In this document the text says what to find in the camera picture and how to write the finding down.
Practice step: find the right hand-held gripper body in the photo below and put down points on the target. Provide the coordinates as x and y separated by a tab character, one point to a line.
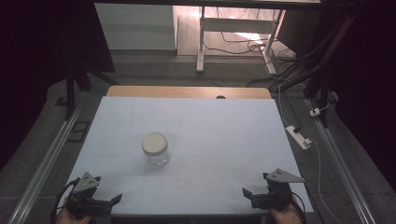
275	199

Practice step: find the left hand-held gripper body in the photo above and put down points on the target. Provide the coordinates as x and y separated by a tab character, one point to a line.
81	186

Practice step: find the clear glass jar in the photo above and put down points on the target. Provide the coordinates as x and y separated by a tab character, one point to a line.
157	157

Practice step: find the white round plate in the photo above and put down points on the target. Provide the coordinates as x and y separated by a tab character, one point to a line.
154	143

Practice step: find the person's right hand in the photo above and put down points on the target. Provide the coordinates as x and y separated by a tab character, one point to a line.
286	216

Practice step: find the person's left hand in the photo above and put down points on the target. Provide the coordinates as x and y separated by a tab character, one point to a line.
70	217

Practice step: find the white power strip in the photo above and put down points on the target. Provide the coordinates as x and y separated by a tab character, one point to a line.
298	137

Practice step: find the white table mat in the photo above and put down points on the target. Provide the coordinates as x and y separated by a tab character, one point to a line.
202	133

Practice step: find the small white adapter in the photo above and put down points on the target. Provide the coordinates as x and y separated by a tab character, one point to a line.
315	112

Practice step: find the black metal stand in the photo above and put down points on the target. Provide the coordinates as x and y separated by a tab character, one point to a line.
70	90
320	90

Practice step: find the black curtain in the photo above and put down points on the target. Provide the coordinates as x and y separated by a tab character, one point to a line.
37	62
367	77

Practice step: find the aluminium floor rail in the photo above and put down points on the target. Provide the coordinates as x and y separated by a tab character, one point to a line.
342	168
43	168

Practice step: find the black rectangular floor frame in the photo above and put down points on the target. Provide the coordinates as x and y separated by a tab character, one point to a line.
78	131

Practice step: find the white desk frame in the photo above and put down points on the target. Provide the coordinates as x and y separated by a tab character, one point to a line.
236	25

